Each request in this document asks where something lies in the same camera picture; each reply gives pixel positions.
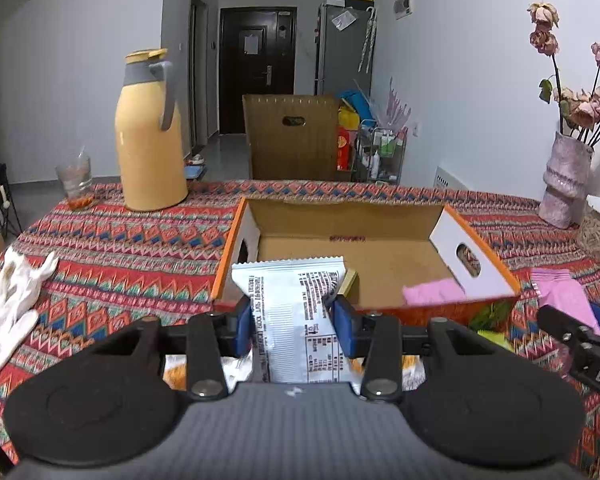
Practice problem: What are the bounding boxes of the red patterned tablecloth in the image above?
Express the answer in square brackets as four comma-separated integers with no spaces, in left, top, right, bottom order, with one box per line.
[0,178,600,480]

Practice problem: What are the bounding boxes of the drinking glass with straw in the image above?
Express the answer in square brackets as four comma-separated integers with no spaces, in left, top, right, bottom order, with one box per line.
[55,146,97,209]

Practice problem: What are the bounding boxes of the green white snack packet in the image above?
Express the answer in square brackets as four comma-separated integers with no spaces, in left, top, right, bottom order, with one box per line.
[474,329,516,356]

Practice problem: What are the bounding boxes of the white wall heater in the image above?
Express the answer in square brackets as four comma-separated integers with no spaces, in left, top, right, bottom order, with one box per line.
[432,164,473,193]

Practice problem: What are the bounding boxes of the white cotton glove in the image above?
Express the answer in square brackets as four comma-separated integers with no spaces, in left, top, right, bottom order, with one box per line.
[0,246,60,386]

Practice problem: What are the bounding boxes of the red gift box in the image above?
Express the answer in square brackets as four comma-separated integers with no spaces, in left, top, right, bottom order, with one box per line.
[336,127,357,172]

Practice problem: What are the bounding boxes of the wooden chair back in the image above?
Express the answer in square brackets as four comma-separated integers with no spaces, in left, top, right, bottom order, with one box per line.
[242,93,353,182]

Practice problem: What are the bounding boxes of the orange cookie snack packet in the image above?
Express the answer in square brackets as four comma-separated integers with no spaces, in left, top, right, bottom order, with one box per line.
[162,355,188,392]
[401,355,427,391]

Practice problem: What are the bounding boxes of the clear plastic bag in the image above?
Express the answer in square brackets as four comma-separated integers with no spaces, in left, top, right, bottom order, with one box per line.
[331,8,357,31]

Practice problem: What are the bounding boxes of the dried pink roses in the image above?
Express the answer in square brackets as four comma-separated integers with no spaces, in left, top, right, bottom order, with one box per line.
[526,1,600,147]

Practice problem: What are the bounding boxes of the orange cardboard box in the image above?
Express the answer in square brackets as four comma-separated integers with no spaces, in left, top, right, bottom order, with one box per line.
[211,196,522,333]

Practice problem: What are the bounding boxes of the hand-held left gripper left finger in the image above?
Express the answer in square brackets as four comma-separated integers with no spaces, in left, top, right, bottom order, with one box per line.
[105,295,254,402]

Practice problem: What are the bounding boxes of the grey refrigerator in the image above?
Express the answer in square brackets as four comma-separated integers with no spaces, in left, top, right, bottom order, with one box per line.
[313,2,376,98]

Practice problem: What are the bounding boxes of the yellow bag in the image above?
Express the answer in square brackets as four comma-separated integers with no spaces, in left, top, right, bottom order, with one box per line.
[338,105,362,130]

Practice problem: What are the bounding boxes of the yellow snack packet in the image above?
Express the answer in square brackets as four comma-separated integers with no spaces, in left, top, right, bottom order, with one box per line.
[336,269,358,300]

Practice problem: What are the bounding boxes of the dark entrance door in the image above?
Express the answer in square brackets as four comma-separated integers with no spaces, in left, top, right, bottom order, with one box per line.
[218,6,298,135]

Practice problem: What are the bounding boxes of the pink plastic hanger rack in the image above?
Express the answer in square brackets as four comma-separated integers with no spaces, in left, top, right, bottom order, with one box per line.
[382,77,413,133]

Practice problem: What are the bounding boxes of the white folded umbrella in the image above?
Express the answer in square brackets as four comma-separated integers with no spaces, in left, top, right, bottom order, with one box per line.
[357,6,378,73]

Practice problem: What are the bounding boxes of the wire storage cart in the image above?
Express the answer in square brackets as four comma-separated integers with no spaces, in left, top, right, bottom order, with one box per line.
[355,119,409,185]

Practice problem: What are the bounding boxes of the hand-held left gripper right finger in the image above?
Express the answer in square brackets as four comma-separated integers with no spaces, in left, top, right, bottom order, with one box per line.
[331,295,486,404]

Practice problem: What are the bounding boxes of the blue plastic bin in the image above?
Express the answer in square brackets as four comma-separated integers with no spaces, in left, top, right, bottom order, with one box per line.
[339,90,373,120]

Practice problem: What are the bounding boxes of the pink ceramic vase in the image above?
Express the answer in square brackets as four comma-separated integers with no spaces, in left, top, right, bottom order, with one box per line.
[537,131,595,229]

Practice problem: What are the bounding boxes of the yellow thermos jug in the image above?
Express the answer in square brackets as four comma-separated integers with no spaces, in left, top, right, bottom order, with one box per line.
[115,48,189,212]

